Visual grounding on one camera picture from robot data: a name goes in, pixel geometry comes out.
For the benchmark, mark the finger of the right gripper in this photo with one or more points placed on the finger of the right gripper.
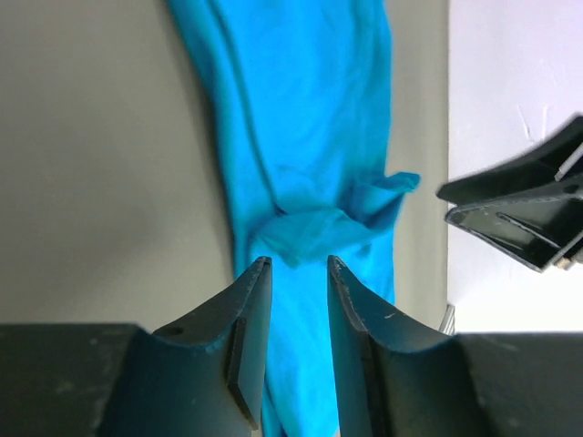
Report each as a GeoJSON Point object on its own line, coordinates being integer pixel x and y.
{"type": "Point", "coordinates": [533, 169]}
{"type": "Point", "coordinates": [539, 228]}

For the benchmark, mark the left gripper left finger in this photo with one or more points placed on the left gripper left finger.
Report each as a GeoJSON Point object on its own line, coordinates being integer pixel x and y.
{"type": "Point", "coordinates": [200, 375]}

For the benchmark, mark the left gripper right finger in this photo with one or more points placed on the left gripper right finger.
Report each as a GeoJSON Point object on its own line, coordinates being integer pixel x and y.
{"type": "Point", "coordinates": [394, 376]}

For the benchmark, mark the blue t shirt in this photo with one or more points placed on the blue t shirt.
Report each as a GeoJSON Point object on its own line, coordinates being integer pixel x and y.
{"type": "Point", "coordinates": [301, 94]}

